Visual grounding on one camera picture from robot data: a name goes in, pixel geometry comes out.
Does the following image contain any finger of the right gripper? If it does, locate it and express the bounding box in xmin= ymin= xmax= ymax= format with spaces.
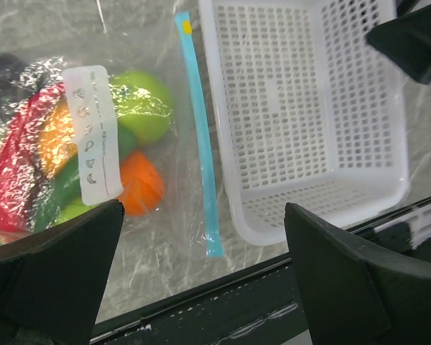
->
xmin=366 ymin=4 xmax=431 ymax=85

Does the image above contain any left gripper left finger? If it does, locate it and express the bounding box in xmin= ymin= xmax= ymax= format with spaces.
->
xmin=0 ymin=200 xmax=124 ymax=344

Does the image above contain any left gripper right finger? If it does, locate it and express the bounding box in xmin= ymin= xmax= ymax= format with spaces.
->
xmin=284 ymin=203 xmax=431 ymax=344

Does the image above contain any light green wrinkled fruit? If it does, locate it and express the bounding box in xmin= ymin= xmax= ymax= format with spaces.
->
xmin=52 ymin=198 xmax=96 ymax=226

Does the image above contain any green chili pepper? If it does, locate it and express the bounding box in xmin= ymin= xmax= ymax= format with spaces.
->
xmin=32 ymin=125 xmax=137 ymax=233

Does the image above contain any orange fruit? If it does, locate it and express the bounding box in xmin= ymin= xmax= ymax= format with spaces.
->
xmin=119 ymin=150 xmax=164 ymax=216

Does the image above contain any yellow mango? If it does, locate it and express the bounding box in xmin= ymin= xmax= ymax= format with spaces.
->
xmin=37 ymin=100 xmax=77 ymax=179

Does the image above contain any clear zip bag blue zipper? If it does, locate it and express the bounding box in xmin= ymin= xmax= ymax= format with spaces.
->
xmin=0 ymin=6 xmax=223 ymax=258

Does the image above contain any green apple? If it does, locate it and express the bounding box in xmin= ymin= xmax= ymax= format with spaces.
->
xmin=110 ymin=70 xmax=174 ymax=146

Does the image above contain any dark brown fruit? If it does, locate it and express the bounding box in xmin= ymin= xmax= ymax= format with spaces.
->
xmin=0 ymin=52 xmax=48 ymax=124

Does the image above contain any red chili pepper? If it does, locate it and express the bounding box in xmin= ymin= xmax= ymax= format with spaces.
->
xmin=0 ymin=82 xmax=65 ymax=234

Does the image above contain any white plastic basket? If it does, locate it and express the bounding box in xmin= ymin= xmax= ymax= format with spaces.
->
xmin=198 ymin=0 xmax=409 ymax=246

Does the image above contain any aluminium rail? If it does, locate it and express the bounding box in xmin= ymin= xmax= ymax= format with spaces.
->
xmin=348 ymin=198 xmax=431 ymax=253

